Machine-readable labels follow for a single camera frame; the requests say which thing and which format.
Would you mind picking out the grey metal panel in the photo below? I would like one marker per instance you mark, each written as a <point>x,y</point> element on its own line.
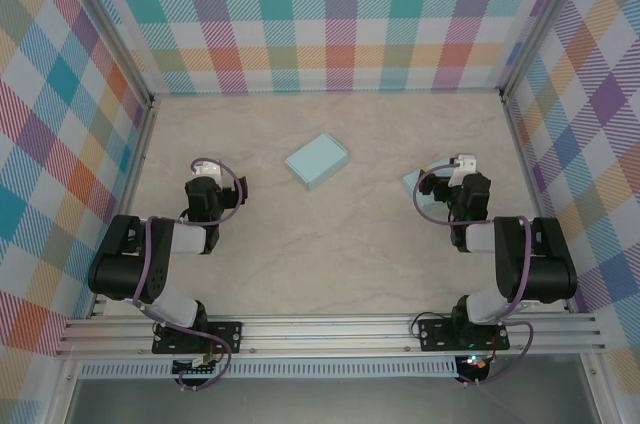
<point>325,401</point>

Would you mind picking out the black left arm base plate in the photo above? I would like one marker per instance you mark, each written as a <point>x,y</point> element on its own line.
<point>227,336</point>

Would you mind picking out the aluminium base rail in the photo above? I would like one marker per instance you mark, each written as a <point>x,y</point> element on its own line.
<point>325,336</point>

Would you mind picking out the teal paper box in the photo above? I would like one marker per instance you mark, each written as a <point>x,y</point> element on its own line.
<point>409,181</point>
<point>317,161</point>

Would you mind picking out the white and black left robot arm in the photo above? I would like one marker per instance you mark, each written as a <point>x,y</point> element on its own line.
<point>120,264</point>

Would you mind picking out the aluminium side rail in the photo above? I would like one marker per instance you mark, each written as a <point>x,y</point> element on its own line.
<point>134,179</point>
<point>520,144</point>

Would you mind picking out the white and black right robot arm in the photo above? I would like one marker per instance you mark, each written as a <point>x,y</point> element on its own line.
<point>545,264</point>

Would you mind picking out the small circuit board with lights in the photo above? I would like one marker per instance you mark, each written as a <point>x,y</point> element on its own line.
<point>475,363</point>

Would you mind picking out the aluminium frame post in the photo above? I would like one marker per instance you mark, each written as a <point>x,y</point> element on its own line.
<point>105,19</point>
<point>543,19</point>

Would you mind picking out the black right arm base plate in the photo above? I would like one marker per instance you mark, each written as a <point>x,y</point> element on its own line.
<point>432,334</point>

